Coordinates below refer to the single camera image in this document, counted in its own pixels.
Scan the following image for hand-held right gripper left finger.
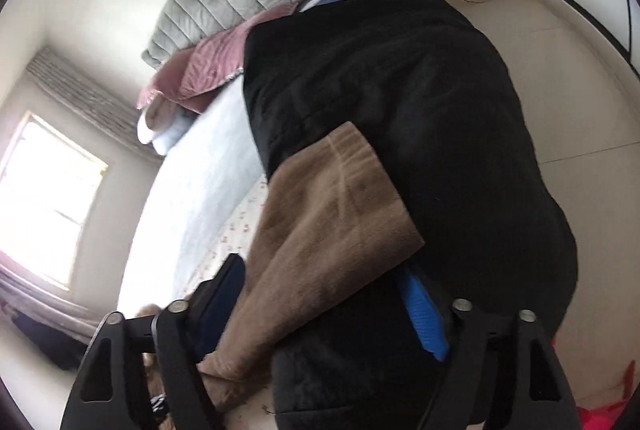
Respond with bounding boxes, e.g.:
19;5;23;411
60;253;247;430

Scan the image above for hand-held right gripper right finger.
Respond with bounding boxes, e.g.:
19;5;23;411
397;267;583;430

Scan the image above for brown fur-collared jacket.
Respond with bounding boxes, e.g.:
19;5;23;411
137;121;426;430

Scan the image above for black coat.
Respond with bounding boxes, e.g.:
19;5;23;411
242;0;578;430

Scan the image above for hanging dark clothes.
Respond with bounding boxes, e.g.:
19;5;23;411
12;310;88;371

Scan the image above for light blue blanket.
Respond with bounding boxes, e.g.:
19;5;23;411
117;84;266;305

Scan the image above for light blue pillow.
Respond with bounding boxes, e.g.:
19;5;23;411
152;115;201;155

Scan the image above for white pillow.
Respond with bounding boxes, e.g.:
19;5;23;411
137;100;171;145

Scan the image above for grey patterned curtain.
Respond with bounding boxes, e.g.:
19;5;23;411
25;47;161;161
0;250;101;346

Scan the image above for red plastic chair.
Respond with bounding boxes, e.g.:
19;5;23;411
575;360;640;430

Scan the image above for window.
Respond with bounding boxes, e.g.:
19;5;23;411
0;110;110;291

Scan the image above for pink velvet pillow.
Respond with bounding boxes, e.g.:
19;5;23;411
192;2;301;93
137;50;241;113

